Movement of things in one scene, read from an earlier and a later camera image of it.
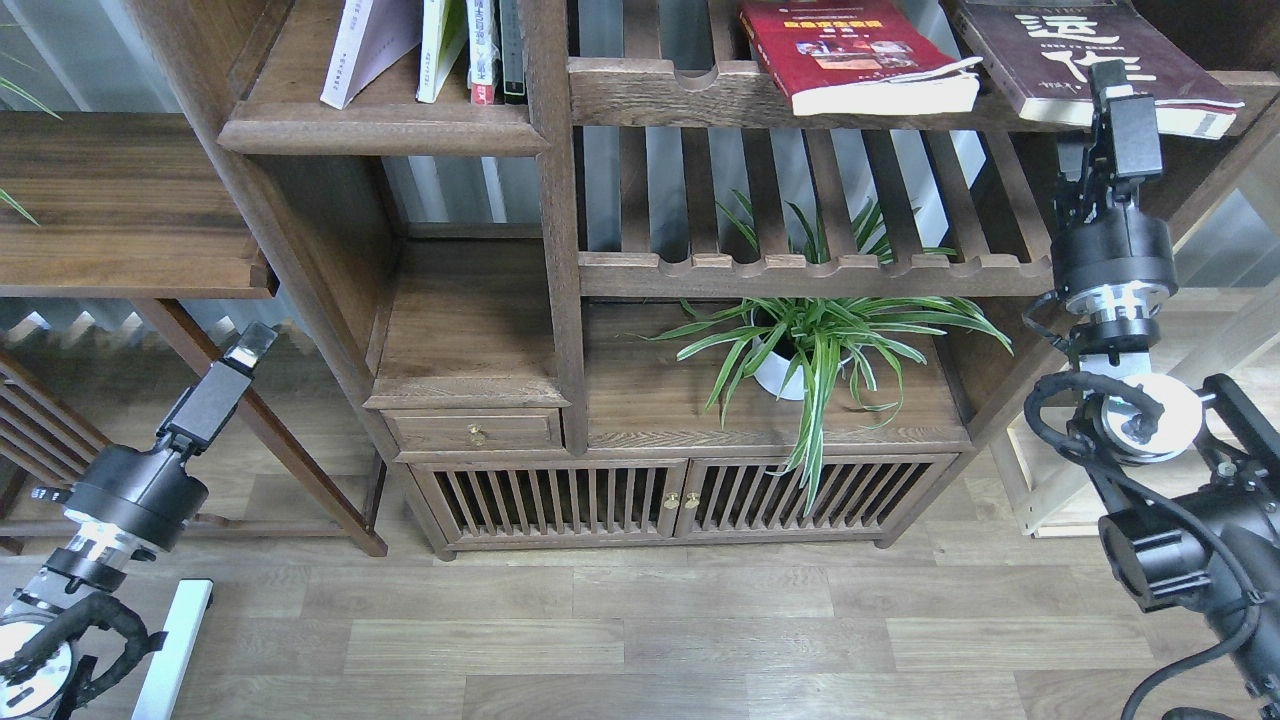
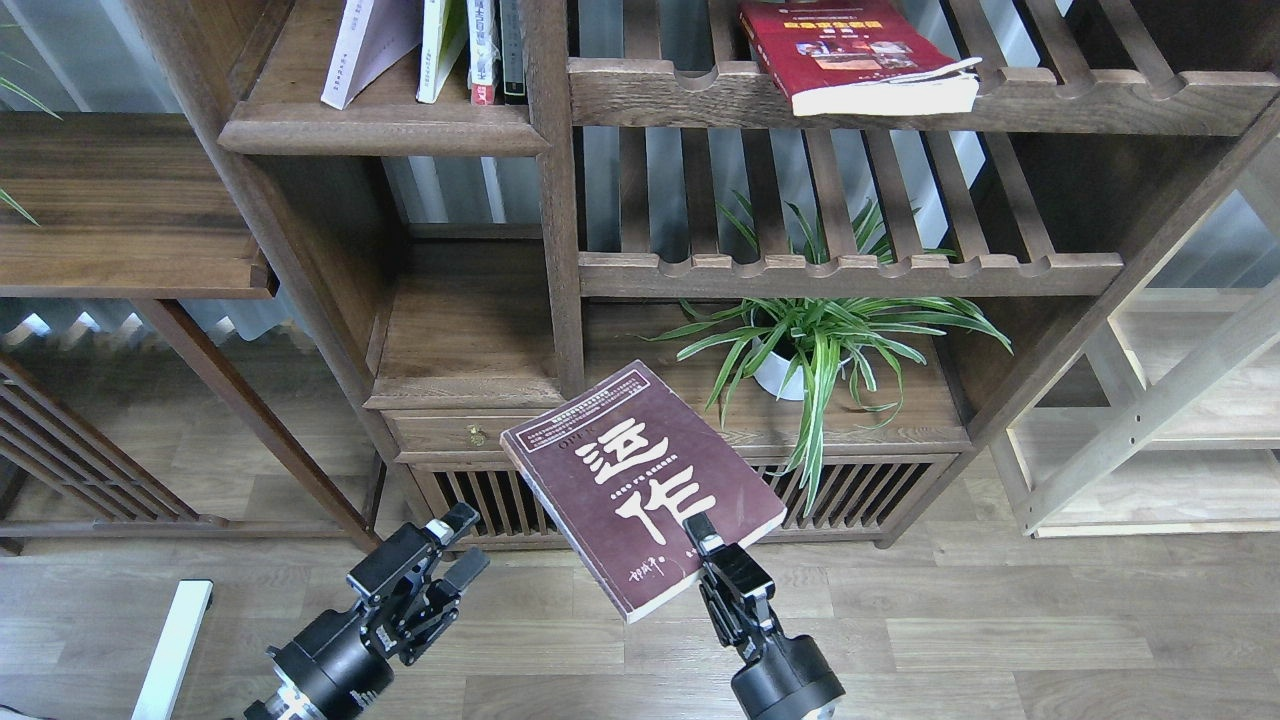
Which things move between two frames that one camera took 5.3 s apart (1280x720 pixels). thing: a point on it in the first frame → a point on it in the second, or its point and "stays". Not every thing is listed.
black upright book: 512,52 stays
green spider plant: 810,346 stays
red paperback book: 833,57 stays
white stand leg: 157,698 stays
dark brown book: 1044,49 → 620,465
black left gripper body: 147,493 → 343,661
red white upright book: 483,51 stays
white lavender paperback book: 373,35 stays
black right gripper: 1102,240 → 785,678
